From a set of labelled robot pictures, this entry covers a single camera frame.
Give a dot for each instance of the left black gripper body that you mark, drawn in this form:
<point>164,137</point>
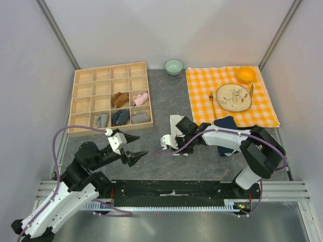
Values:
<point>123,155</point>

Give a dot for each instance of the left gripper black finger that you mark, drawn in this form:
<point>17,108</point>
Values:
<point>121,138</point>
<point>133,157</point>

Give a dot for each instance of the white cloth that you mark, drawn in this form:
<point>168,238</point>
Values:
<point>175,132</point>

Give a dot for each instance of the brown underwear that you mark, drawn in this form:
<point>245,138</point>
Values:
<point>120,99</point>

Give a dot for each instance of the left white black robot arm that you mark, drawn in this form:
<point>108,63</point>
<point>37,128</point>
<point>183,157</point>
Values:
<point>79,184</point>

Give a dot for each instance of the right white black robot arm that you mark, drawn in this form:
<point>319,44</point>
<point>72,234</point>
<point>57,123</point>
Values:
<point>263,154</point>

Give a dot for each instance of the navy blue underwear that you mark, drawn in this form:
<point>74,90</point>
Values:
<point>228,123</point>

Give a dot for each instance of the striped dark rolled cloth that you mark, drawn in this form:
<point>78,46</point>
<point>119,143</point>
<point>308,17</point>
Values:
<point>120,118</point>

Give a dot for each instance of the light grey rolled cloth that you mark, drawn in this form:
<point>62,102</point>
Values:
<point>102,120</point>

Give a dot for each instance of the pink rolled cloth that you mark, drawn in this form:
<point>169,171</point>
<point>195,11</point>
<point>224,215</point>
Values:
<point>141,99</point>

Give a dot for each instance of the wooden compartment tray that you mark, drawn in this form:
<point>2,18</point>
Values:
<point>94,89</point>

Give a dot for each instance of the gold fork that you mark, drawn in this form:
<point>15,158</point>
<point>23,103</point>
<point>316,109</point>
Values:
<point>211,98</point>

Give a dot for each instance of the orange checkered tablecloth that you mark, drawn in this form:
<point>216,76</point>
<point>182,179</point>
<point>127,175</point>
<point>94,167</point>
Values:
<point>202,80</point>

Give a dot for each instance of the beige decorated plate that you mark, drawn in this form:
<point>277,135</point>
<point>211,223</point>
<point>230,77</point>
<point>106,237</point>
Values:
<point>234,98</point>

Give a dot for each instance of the teal ceramic bowl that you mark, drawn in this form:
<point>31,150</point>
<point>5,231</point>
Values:
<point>173,67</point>

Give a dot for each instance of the gold knife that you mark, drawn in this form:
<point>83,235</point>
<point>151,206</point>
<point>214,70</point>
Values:
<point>251,90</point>

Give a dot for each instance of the orange bowl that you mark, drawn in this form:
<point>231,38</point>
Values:
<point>246,74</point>

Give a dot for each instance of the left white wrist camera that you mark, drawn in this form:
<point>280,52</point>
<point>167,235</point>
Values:
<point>115,148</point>

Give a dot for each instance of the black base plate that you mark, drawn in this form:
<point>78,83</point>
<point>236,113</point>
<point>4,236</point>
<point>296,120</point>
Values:
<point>176,193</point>

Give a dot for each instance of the grey cable duct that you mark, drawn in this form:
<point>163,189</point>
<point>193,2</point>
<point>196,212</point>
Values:
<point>227,207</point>

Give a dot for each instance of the aluminium frame rail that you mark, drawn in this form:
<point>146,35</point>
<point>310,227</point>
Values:
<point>274,191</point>

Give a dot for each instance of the left aluminium corner post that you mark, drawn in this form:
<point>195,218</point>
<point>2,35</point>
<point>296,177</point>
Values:
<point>57,32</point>

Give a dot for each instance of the aluminium corner post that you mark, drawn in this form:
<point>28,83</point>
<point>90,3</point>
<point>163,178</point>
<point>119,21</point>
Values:
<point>57,32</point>
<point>280,31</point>

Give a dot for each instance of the right aluminium corner post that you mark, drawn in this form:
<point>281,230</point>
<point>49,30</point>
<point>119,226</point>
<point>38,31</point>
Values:
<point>280,31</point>

